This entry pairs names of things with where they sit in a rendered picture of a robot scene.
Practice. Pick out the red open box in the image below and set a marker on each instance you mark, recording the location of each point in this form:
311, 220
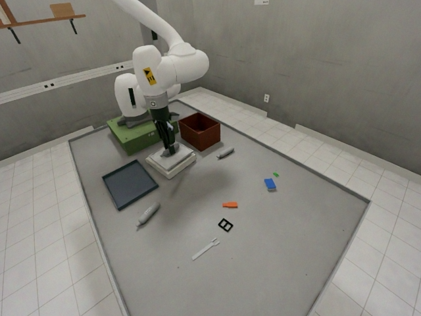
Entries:
200, 131

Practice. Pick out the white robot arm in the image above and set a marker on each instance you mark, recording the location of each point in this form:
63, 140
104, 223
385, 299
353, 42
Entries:
157, 78

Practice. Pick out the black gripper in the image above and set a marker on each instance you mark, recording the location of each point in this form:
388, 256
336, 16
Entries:
162, 127

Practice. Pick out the grey table edge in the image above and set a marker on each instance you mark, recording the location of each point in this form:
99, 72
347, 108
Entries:
311, 312

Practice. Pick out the orange block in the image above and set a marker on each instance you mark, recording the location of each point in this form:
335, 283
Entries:
230, 204

